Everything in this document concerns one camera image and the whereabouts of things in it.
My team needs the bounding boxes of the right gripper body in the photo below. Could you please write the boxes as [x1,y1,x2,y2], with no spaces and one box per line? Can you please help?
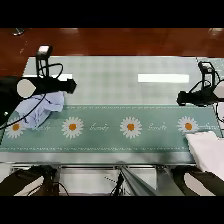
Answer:
[176,89,203,108]

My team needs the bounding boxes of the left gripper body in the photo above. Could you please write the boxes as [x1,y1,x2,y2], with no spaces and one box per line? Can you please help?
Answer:
[49,77,78,95]

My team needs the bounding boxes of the light blue shirt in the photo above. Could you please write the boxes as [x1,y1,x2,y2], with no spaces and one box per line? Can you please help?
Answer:
[14,91,66,130]

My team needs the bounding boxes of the white garment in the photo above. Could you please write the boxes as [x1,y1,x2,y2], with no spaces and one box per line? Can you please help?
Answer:
[184,130,224,182]

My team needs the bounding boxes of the black cable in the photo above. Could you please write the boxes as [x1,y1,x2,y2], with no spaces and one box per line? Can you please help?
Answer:
[0,93,48,131]
[104,171,126,197]
[37,62,65,80]

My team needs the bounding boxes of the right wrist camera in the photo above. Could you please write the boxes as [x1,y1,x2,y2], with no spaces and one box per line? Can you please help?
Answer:
[197,60,215,92]

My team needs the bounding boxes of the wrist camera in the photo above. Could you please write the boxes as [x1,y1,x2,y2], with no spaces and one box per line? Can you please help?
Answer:
[35,45,55,78]
[197,60,215,92]

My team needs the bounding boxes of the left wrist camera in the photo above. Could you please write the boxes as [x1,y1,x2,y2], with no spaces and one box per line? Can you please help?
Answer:
[35,45,55,78]

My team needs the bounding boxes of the silver frame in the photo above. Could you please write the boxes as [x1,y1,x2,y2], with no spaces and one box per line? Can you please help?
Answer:
[0,161,224,197]

